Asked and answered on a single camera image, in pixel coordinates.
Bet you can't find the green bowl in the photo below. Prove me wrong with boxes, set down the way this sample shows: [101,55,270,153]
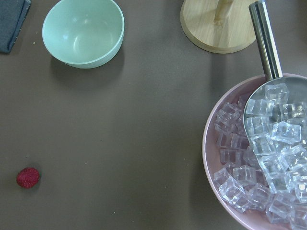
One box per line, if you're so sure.
[42,0,125,69]

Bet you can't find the steel ice scoop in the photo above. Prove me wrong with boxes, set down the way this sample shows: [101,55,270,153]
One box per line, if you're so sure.
[242,0,307,168]

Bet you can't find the grey folded cloth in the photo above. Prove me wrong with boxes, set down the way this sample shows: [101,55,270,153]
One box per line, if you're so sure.
[0,0,32,54]

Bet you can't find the pink bowl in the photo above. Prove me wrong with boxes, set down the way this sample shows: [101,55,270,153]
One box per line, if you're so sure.
[202,72,307,230]

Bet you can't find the red strawberry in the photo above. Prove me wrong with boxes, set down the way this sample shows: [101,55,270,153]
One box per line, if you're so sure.
[16,167,40,189]

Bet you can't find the wooden round stand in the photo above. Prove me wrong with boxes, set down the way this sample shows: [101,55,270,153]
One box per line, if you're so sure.
[180,0,256,54]

